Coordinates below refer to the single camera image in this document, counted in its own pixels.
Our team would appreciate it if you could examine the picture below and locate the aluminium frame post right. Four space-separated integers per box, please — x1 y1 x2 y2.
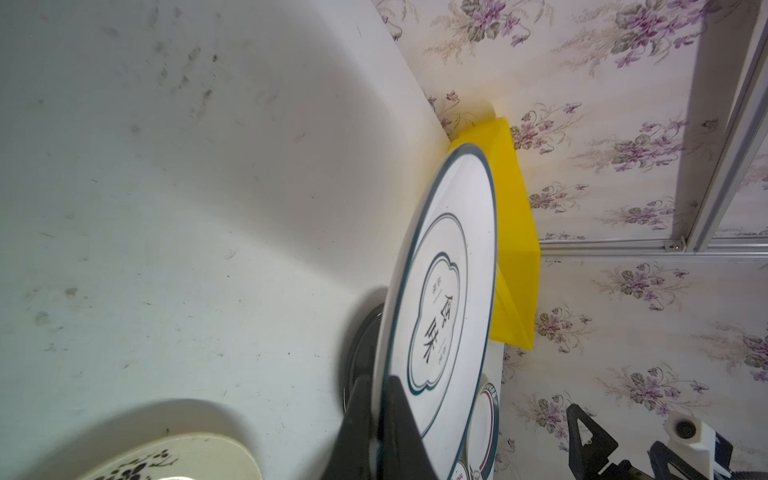
541 1 767 257

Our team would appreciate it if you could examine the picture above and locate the white plate green text rim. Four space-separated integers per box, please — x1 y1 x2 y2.
449 459 471 480

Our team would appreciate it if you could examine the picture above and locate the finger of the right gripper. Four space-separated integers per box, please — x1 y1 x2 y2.
566 403 618 480
648 441 702 480

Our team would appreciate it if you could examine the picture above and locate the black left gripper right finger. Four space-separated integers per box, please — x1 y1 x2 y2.
377 376 437 480

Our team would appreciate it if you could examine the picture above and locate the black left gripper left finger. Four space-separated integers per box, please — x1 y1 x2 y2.
321 375 372 480

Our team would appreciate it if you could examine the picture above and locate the yellow plastic bin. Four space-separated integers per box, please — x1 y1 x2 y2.
451 118 541 350

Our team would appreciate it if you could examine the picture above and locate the black round plate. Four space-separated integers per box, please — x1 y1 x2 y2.
341 303 384 411

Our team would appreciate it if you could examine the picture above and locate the white plate red green rim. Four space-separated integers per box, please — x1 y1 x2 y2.
465 378 499 479

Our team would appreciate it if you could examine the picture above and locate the cream plate black ink pattern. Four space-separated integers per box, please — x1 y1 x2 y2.
81 432 262 480

